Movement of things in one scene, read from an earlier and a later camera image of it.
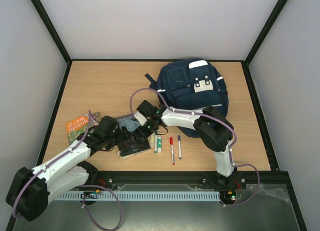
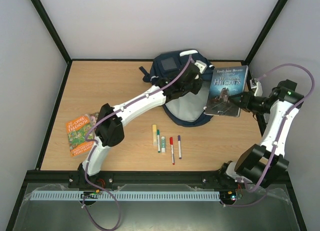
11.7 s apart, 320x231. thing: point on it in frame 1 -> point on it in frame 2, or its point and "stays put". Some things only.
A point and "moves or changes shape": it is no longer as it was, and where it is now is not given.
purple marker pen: (179, 147) stays put
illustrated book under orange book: (97, 116) stays put
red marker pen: (173, 158) stays put
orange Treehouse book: (75, 127) stays put
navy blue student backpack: (191, 85) moves or changes shape
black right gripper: (139, 134) -> (242, 101)
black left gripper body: (112, 141) -> (195, 89)
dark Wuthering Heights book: (129, 142) -> (226, 81)
